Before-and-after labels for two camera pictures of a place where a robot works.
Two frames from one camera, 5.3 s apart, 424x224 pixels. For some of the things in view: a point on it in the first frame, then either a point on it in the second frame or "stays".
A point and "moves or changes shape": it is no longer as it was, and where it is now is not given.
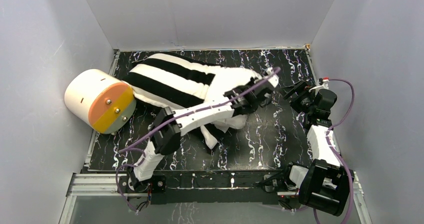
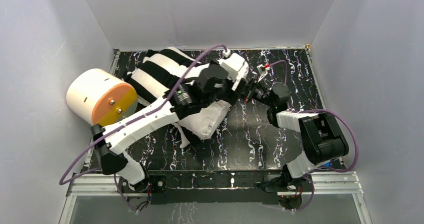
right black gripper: x=301 y=88 → x=247 y=93
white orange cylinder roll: x=100 y=100 stays
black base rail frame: x=210 y=187 stays
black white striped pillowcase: x=177 y=81 moves or changes shape
